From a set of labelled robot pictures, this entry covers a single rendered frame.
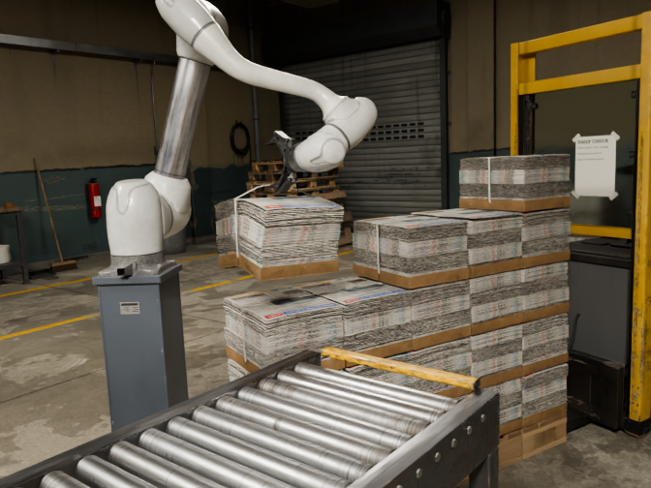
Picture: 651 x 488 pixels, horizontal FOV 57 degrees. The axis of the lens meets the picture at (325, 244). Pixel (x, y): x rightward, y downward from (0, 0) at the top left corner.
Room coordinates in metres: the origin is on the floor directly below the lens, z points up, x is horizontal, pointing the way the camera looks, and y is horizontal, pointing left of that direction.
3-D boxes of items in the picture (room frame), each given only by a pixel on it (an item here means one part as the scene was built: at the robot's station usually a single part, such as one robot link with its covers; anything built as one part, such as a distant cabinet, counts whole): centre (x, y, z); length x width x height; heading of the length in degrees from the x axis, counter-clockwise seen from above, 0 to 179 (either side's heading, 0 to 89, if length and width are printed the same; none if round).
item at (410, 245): (2.33, -0.33, 0.95); 0.38 x 0.29 x 0.23; 29
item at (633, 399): (2.56, -1.38, 0.97); 0.09 x 0.09 x 1.75; 30
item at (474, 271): (2.47, -0.58, 0.86); 0.38 x 0.29 x 0.04; 31
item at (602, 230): (2.86, -1.24, 0.92); 0.57 x 0.01 x 0.05; 30
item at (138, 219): (1.80, 0.57, 1.17); 0.18 x 0.16 x 0.22; 172
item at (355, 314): (2.26, -0.21, 0.42); 1.17 x 0.39 x 0.83; 120
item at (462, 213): (2.46, -0.58, 1.06); 0.37 x 0.28 x 0.01; 31
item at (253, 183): (9.07, 0.40, 0.65); 1.33 x 0.94 x 1.30; 145
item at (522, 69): (3.13, -1.04, 0.97); 0.09 x 0.09 x 1.75; 30
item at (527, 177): (2.62, -0.83, 0.65); 0.39 x 0.30 x 1.29; 30
